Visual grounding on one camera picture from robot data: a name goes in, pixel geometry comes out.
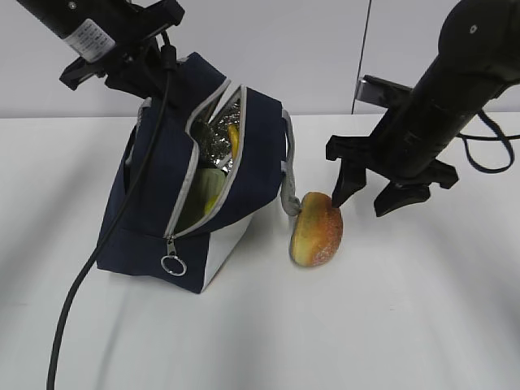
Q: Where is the green lid glass container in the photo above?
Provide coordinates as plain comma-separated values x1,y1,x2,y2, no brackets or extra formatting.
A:
175,168,227,232

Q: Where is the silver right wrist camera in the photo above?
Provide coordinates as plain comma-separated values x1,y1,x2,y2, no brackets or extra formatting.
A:
355,75,412,109

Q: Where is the navy blue lunch bag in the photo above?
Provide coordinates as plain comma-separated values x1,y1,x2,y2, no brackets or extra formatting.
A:
96,53,301,293

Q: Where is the yellow banana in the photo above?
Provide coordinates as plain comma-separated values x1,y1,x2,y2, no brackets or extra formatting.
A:
204,123,240,215

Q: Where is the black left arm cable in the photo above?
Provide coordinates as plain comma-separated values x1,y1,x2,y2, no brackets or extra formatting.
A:
45,30,179,390

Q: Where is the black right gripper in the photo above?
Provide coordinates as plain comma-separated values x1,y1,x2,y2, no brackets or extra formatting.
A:
326,97,459,217

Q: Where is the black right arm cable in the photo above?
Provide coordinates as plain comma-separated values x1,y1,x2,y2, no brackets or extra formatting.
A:
458,109,520,172

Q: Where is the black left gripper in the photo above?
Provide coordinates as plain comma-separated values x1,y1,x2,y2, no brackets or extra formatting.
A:
60,1,184,106

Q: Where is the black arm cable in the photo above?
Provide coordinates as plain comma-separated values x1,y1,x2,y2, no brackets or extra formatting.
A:
45,30,179,390
458,109,520,172

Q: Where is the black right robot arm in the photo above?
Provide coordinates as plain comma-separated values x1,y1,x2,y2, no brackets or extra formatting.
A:
326,1,519,216

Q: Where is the brown green mango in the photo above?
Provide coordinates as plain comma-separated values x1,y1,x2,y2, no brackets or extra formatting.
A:
289,192,344,267

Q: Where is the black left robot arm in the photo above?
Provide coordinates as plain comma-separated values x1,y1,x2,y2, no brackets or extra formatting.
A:
20,0,184,106

